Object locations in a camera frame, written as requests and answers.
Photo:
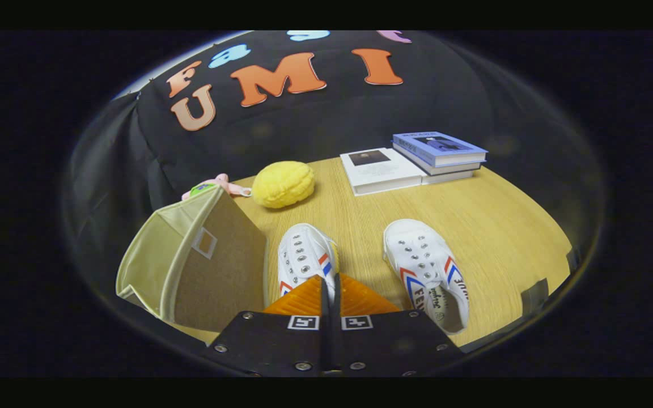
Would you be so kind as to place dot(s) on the black desk clamp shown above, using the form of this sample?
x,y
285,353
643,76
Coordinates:
x,y
535,294
572,259

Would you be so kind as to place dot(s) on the grey blue book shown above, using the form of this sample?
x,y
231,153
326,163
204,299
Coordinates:
x,y
445,169

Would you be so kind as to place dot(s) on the beige fabric storage box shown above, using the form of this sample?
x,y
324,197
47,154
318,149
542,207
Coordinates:
x,y
219,272

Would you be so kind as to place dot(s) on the plain white book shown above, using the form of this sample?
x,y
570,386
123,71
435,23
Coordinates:
x,y
451,177

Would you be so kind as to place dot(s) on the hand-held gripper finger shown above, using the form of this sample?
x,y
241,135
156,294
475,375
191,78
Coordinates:
x,y
324,345
338,345

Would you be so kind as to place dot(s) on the blue cover book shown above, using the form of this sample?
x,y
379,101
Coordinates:
x,y
440,148

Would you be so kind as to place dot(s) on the white book with dark photo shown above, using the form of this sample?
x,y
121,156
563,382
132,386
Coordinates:
x,y
380,170

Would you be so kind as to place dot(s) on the pink and green plush toy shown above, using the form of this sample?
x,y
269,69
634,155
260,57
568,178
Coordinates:
x,y
219,182

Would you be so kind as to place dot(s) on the white striped canvas shoe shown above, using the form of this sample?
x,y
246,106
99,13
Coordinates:
x,y
423,260
304,255

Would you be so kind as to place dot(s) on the yellow plush toy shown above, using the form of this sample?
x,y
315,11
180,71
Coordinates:
x,y
282,184

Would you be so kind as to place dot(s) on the black backdrop cloth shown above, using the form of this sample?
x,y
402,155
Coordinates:
x,y
315,124

